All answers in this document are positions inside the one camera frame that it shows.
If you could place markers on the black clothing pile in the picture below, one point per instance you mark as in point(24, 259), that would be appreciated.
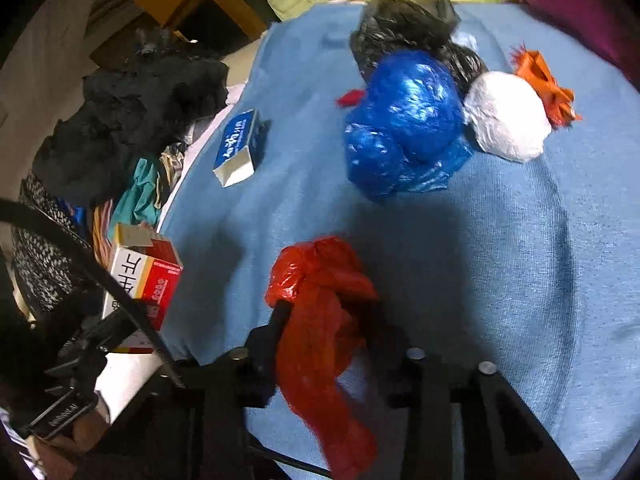
point(128, 114)

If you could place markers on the left hand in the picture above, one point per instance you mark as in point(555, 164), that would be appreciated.
point(60, 451)

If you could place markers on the white plastic bag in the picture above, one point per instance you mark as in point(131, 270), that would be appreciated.
point(507, 117)

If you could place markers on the blue plastic bag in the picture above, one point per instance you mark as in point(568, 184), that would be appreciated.
point(407, 134)

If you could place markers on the red white medicine box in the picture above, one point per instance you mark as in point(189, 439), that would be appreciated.
point(146, 264)

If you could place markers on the orange ribbon bow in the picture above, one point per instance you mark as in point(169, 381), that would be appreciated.
point(531, 66)

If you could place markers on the light blue blanket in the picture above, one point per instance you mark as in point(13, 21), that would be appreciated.
point(534, 267)

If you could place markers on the red ribbon bow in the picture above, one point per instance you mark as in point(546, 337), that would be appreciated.
point(351, 98)

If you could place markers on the red plastic bag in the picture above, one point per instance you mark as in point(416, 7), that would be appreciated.
point(318, 344)

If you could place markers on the teal cloth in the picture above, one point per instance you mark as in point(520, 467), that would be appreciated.
point(137, 204)

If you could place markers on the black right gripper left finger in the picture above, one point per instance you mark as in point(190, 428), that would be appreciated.
point(254, 363)

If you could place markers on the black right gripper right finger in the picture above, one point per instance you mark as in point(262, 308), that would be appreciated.
point(407, 376)

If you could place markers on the blue medicine box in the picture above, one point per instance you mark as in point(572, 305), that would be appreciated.
point(237, 156)

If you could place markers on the black plastic bag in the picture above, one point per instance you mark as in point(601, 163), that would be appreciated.
point(426, 25)

